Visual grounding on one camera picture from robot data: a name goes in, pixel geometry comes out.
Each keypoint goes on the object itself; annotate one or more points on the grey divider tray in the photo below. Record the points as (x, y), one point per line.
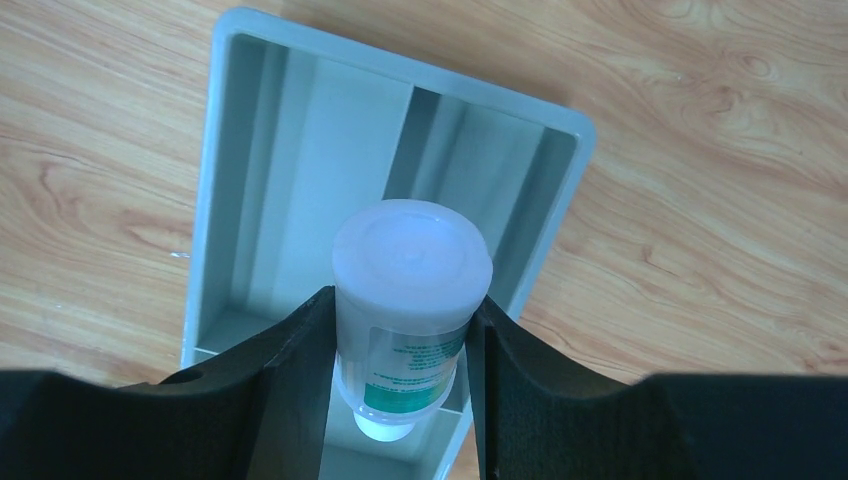
(304, 129)

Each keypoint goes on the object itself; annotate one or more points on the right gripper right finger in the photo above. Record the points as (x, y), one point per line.
(541, 415)

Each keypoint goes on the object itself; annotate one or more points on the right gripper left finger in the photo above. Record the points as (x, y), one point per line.
(255, 411)

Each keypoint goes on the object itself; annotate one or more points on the white medicine bottle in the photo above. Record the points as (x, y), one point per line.
(409, 275)

